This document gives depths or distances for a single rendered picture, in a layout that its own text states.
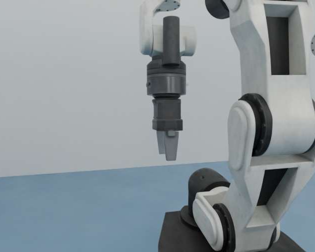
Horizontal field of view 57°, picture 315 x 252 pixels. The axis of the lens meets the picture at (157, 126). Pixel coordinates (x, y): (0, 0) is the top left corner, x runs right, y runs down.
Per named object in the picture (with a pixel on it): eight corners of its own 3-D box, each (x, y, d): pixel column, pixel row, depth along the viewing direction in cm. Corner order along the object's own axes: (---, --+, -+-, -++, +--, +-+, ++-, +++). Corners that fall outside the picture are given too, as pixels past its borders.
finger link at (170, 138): (163, 160, 61) (162, 130, 60) (178, 159, 61) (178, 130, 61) (164, 161, 59) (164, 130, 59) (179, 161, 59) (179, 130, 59)
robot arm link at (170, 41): (143, 79, 69) (143, 30, 68) (187, 80, 71) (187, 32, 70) (151, 71, 58) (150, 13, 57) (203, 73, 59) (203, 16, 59)
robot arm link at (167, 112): (144, 128, 71) (143, 79, 71) (182, 128, 72) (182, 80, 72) (149, 131, 59) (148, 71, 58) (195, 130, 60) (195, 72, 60)
